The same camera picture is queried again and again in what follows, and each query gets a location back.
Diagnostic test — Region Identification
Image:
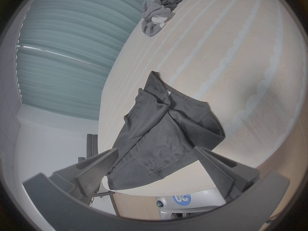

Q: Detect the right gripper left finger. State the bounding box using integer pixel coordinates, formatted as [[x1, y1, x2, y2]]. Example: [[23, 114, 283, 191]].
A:
[[52, 148, 120, 198]]

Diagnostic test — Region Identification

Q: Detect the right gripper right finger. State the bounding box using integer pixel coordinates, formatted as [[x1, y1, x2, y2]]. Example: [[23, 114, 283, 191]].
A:
[[193, 146, 260, 199]]

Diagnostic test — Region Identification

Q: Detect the black T-shirt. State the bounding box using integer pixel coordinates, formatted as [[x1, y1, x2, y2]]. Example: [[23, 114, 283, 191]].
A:
[[106, 71, 226, 191]]

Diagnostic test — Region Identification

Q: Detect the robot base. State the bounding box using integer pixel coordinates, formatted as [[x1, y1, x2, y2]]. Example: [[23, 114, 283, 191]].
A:
[[155, 189, 228, 220]]

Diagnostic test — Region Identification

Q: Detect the bed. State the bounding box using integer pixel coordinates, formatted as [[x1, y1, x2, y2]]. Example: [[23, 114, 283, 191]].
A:
[[97, 0, 305, 223]]

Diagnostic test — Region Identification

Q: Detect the pile of clothes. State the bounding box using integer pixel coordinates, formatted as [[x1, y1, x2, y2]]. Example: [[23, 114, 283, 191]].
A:
[[141, 0, 217, 37]]

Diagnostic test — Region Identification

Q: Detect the black chest of drawers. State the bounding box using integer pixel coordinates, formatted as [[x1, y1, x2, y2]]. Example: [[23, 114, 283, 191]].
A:
[[78, 134, 99, 163]]

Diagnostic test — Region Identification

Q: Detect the blue-green curtain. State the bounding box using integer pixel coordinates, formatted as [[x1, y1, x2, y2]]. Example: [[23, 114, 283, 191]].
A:
[[16, 47, 113, 122], [18, 0, 157, 72]]

